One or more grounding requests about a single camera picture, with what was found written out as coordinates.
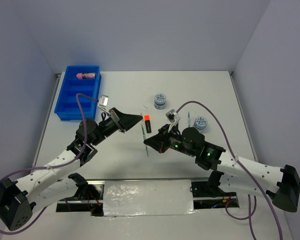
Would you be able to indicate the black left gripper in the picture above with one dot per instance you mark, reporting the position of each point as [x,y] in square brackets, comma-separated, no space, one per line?
[123,121]

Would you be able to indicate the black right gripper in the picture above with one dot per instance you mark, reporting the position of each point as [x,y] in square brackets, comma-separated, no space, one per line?
[156,141]

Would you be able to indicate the blue paint jar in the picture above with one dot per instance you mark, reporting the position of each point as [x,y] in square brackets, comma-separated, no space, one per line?
[200,123]
[160,101]

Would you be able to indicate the pink capped pencil tube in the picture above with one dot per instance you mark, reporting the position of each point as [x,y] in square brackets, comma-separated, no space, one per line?
[81,76]

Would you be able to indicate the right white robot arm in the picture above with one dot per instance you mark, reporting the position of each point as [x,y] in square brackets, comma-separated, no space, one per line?
[280,185]

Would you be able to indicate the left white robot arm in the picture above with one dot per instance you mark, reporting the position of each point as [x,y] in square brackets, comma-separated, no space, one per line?
[58,179]

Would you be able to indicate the orange capped black highlighter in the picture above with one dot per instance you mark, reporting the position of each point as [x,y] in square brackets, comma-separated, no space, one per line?
[147,124]

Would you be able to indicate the blue plastic compartment bin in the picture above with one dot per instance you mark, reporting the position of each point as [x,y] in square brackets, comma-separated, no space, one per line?
[67,108]

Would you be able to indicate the silver foil covered plate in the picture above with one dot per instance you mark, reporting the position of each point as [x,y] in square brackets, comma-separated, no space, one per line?
[147,198]

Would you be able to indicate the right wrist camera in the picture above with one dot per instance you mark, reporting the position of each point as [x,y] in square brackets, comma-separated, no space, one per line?
[173,117]

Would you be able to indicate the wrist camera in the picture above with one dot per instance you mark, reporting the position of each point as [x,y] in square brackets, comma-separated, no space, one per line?
[103,102]
[173,117]

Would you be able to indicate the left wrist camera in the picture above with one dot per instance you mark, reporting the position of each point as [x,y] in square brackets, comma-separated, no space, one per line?
[103,102]

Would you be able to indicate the black metal base rail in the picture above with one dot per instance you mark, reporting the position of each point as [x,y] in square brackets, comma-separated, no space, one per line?
[92,203]

